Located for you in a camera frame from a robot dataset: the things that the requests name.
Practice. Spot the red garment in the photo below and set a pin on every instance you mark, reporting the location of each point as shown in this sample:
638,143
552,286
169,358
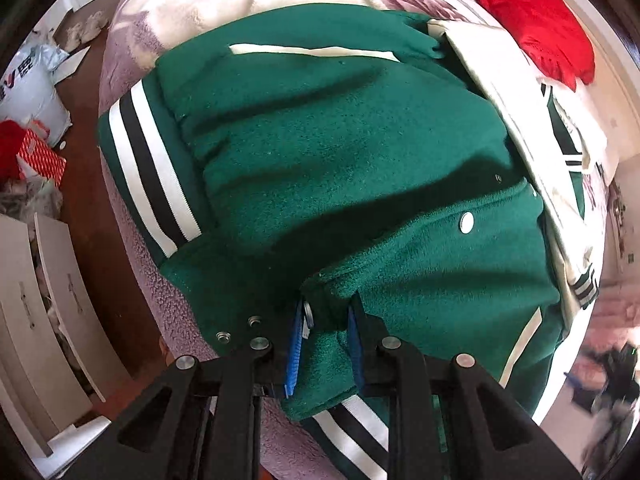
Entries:
550,35

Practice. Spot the white plastic shopping bag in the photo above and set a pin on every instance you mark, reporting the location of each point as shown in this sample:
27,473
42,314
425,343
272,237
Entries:
28,92

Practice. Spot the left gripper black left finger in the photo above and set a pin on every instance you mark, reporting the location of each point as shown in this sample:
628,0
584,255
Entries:
201,420

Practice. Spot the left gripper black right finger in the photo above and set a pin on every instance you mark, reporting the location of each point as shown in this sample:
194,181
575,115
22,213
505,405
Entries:
448,419

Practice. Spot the white cardboard box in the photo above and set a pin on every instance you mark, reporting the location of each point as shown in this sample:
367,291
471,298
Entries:
40,394

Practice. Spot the floral purple bed blanket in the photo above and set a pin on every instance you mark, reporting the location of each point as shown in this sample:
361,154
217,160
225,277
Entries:
292,451

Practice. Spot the green varsity jacket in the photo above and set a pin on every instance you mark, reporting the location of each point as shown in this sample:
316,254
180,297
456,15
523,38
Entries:
283,165

